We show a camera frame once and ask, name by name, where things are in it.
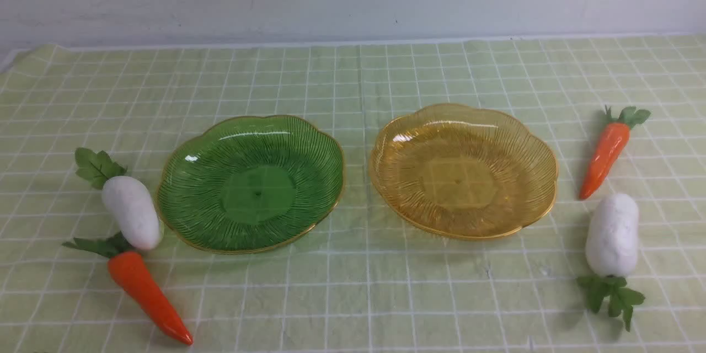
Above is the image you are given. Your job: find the white toy radish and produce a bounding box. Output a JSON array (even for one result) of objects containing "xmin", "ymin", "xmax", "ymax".
[
  {"xmin": 74, "ymin": 147, "xmax": 164, "ymax": 252},
  {"xmin": 577, "ymin": 193, "xmax": 645, "ymax": 332}
]

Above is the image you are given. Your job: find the orange toy carrot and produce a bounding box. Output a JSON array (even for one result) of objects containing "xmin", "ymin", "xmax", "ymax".
[
  {"xmin": 578, "ymin": 106, "xmax": 651, "ymax": 200},
  {"xmin": 62, "ymin": 232, "xmax": 194, "ymax": 346}
]

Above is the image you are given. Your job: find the green ribbed plastic plate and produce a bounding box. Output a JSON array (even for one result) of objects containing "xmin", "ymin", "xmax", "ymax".
[{"xmin": 156, "ymin": 115, "xmax": 346, "ymax": 254}]

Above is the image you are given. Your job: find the amber ribbed plastic plate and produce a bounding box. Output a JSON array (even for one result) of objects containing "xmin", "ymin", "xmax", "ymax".
[{"xmin": 368, "ymin": 103, "xmax": 558, "ymax": 240}]

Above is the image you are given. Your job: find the green checked tablecloth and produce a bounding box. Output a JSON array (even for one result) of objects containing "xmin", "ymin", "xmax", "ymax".
[{"xmin": 1, "ymin": 35, "xmax": 704, "ymax": 352}]

